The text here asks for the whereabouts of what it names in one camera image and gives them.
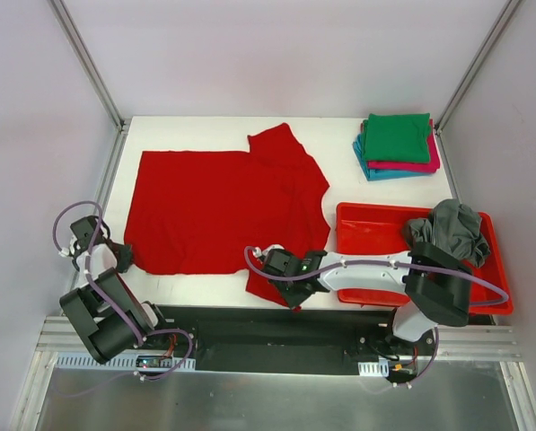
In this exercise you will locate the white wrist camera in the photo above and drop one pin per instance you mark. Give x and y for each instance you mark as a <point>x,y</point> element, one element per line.
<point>261,254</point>
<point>67,249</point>

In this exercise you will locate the white cable duct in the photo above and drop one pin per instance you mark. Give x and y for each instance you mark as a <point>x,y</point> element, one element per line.
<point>125,362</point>
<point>380,368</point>

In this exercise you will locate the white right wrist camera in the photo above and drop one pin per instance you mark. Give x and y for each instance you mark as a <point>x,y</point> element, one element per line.
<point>261,254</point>

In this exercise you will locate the right white cable duct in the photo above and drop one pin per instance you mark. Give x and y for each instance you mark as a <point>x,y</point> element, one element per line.
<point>380,368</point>

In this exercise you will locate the aluminium frame post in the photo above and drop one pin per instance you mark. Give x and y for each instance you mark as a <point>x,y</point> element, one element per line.
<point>492,38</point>
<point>84,57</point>

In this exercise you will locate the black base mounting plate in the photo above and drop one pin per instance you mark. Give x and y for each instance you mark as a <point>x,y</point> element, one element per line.
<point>281,341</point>

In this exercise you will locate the magenta folded t-shirt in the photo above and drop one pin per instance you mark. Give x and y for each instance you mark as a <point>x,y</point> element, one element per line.
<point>428,168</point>

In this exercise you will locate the right aluminium frame post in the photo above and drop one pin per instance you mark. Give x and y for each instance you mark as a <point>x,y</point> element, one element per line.
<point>492,38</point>

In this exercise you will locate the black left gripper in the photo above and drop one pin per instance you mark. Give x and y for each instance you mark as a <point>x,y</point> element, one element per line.
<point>121,255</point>

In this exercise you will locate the red plastic tray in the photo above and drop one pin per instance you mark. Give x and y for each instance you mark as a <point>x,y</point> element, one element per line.
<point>365,229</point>

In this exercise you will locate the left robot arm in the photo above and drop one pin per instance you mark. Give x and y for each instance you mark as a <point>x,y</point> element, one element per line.
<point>105,314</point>

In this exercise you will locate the left aluminium frame post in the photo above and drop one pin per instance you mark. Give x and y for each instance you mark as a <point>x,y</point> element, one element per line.
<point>84,57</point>

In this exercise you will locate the red t-shirt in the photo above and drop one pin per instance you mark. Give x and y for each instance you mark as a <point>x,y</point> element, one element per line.
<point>193,213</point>

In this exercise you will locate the teal folded t-shirt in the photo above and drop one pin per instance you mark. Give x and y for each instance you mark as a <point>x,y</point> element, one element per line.
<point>379,174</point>

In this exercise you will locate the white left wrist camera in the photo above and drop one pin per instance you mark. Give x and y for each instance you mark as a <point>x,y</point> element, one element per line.
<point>67,249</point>

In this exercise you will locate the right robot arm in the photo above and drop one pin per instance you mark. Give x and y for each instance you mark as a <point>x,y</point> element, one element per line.
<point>435,283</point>

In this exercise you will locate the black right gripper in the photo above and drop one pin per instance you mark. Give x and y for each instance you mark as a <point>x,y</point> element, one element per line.
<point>292,292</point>

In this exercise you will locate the grey crumpled t-shirt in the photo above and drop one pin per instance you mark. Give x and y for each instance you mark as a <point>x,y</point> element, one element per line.
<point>454,228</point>

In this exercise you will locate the left white cable duct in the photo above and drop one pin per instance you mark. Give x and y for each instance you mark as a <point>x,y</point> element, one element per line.
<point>125,362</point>

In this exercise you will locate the green folded t-shirt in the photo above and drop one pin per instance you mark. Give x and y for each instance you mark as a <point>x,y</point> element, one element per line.
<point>397,138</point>

